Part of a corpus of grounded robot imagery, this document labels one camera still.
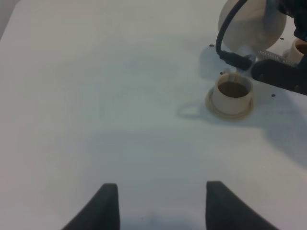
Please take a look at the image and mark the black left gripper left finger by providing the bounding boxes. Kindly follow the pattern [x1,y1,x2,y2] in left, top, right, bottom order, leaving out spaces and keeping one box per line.
[64,183,120,230]

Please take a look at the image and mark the beige teacup left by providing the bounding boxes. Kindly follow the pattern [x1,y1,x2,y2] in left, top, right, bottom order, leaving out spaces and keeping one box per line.
[212,74,254,115]

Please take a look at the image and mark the black right camera cable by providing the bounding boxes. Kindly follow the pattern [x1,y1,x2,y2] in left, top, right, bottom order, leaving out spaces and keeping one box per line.
[215,0,254,70]

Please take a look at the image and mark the beige teacup middle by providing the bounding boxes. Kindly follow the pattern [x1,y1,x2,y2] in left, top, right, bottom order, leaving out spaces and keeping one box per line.
[286,39,307,64]

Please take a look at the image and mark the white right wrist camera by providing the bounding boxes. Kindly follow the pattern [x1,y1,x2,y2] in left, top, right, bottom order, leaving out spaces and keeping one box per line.
[244,45,300,67]

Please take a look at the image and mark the beige saucer left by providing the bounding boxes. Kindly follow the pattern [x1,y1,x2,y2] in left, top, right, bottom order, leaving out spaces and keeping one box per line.
[206,87,254,121]

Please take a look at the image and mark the beige teacup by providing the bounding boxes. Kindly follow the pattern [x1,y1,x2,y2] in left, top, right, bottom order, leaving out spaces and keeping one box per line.
[286,39,307,64]
[212,74,254,115]

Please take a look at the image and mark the beige ceramic teapot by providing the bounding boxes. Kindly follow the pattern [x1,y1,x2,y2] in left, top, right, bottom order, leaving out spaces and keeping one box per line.
[223,0,287,52]

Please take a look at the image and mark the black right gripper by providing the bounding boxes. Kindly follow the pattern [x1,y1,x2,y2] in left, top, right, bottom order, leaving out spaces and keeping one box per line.
[250,0,307,96]

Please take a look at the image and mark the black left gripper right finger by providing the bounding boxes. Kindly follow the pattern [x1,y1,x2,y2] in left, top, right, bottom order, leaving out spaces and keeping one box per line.
[206,181,277,230]

